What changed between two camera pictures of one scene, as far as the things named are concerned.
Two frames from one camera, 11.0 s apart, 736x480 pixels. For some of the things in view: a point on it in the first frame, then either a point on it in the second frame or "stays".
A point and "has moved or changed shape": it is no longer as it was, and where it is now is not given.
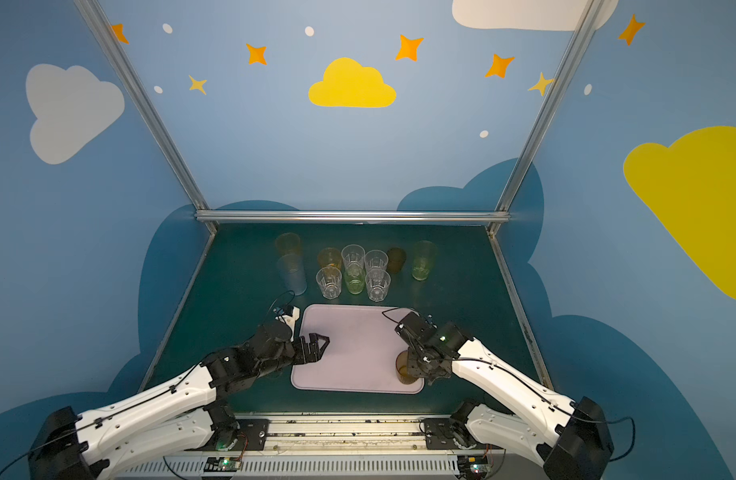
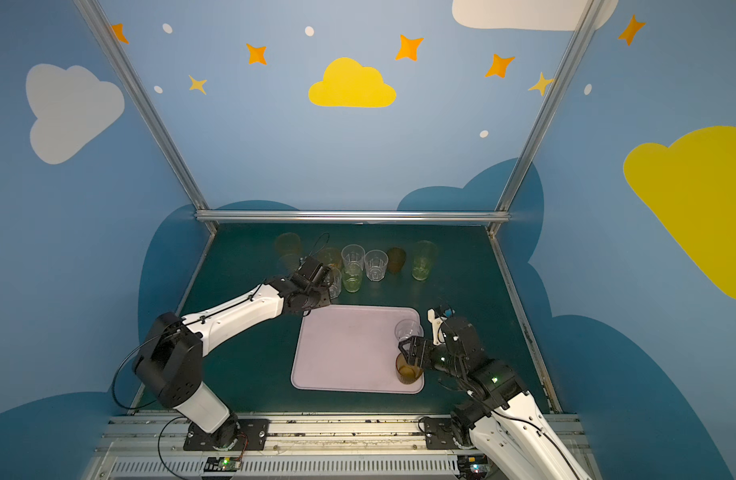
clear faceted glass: x=377 y=282 has moved or changed shape
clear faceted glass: x=329 y=279 stays
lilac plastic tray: x=362 y=352 stays
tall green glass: x=424 y=255 stays
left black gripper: x=299 y=349 -> x=314 y=274
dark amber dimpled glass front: x=402 y=363 stays
